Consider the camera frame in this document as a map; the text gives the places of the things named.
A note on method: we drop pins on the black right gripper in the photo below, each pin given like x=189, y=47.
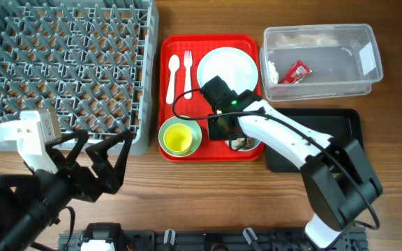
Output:
x=214, y=133

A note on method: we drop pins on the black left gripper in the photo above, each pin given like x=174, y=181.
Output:
x=87, y=188

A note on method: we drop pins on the small light blue bowl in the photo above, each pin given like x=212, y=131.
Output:
x=256, y=143

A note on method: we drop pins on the yellow plastic cup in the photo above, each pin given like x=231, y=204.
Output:
x=178, y=138

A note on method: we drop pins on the white plastic fork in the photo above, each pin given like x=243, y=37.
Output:
x=188, y=62

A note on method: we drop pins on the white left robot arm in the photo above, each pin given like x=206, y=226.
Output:
x=30, y=203

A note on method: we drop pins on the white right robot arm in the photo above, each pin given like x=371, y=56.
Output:
x=339, y=179

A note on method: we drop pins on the grey dishwasher rack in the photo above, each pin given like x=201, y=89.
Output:
x=90, y=61

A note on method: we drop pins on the black waste tray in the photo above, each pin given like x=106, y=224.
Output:
x=335, y=122

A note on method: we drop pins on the clear plastic waste bin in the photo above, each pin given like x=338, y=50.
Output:
x=344, y=59

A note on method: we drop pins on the food scraps and rice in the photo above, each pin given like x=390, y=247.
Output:
x=242, y=143

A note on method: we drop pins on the green bowl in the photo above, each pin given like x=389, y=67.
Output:
x=196, y=132

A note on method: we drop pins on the large light blue plate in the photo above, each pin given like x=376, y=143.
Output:
x=235, y=67

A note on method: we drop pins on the white plastic spoon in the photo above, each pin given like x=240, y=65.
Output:
x=173, y=66

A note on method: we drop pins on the red sauce packet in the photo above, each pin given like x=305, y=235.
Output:
x=296, y=73

